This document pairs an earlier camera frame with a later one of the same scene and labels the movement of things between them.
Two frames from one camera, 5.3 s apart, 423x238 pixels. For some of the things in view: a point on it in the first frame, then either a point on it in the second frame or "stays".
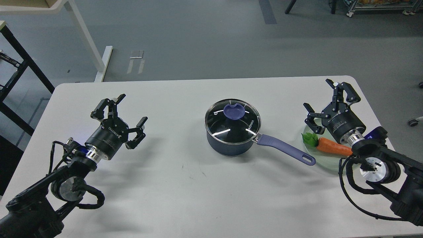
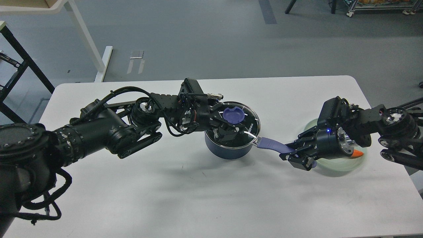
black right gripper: [340, 121] → [331, 143]
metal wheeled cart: [409, 7] stays
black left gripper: [109, 136] → [206, 115]
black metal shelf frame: [28, 61] stays
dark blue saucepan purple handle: [299, 155] stays
